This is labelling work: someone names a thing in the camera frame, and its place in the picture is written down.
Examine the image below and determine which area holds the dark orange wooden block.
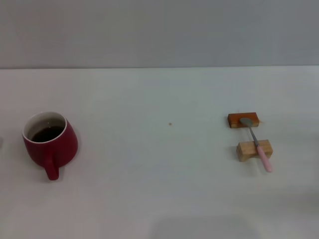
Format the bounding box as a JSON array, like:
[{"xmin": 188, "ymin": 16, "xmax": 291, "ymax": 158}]
[{"xmin": 227, "ymin": 112, "xmax": 260, "ymax": 129}]

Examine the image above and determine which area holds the red ceramic cup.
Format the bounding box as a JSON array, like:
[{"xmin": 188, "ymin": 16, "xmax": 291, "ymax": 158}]
[{"xmin": 21, "ymin": 111, "xmax": 79, "ymax": 181}]

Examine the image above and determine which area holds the light notched wooden block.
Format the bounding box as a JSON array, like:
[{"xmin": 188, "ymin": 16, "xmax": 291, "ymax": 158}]
[{"xmin": 236, "ymin": 139, "xmax": 273, "ymax": 162}]

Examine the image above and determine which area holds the dark coffee liquid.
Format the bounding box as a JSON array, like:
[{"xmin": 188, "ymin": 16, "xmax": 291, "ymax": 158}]
[{"xmin": 29, "ymin": 126, "xmax": 65, "ymax": 143}]

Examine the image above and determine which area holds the pink handled metal spoon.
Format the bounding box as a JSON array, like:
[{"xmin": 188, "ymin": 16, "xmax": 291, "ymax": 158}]
[{"xmin": 239, "ymin": 118, "xmax": 273, "ymax": 172}]

